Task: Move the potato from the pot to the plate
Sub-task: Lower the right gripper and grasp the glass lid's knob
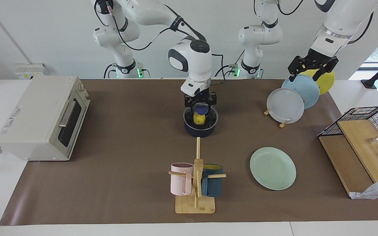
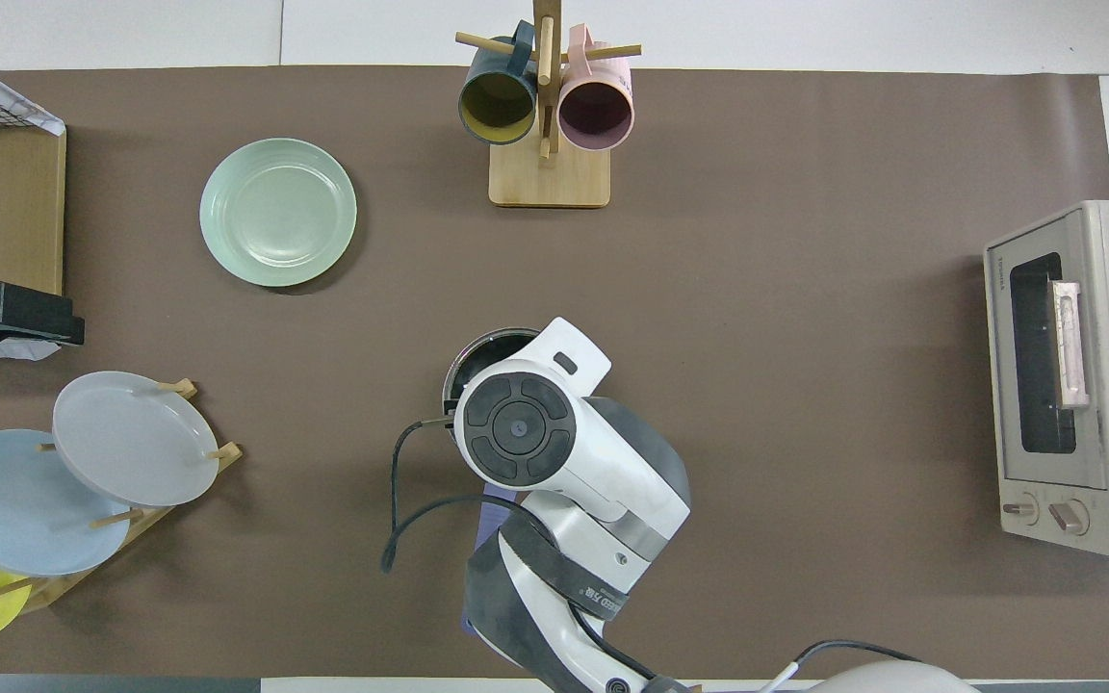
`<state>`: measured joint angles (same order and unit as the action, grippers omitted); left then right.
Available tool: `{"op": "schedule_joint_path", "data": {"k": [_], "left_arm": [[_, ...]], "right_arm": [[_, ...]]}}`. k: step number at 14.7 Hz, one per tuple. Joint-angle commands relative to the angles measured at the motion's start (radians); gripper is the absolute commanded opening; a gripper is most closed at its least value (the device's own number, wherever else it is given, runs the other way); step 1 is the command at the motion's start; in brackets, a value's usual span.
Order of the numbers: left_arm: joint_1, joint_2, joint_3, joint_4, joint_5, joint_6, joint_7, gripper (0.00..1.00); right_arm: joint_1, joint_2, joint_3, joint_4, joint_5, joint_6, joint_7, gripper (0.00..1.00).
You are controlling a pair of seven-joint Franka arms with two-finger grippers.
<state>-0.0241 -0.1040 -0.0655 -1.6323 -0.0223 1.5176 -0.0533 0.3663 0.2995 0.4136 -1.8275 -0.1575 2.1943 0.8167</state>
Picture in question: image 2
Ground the grey plate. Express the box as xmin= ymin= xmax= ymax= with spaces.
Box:
xmin=52 ymin=371 xmax=220 ymax=508

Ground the light blue plate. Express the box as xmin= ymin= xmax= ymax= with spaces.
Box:
xmin=0 ymin=429 xmax=132 ymax=577

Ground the wooden plate rack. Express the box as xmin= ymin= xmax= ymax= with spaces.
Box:
xmin=0 ymin=378 xmax=244 ymax=615

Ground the pale green plate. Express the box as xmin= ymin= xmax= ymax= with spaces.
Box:
xmin=199 ymin=138 xmax=358 ymax=288

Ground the wooden shelf with basket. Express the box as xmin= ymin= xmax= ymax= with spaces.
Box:
xmin=0 ymin=72 xmax=67 ymax=301

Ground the dark blue mug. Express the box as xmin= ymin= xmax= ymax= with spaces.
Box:
xmin=458 ymin=21 xmax=541 ymax=146

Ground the wooden mug tree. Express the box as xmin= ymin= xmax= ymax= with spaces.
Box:
xmin=455 ymin=0 xmax=642 ymax=209

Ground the pink mug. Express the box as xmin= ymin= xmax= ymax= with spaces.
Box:
xmin=557 ymin=24 xmax=634 ymax=152

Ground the brown paper table mat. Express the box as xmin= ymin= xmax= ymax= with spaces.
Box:
xmin=0 ymin=64 xmax=1109 ymax=680

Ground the black wire mesh panel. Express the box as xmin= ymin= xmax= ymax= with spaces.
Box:
xmin=0 ymin=82 xmax=60 ymax=133

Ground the black pot purple handle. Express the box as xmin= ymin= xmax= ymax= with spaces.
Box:
xmin=442 ymin=327 xmax=544 ymax=634

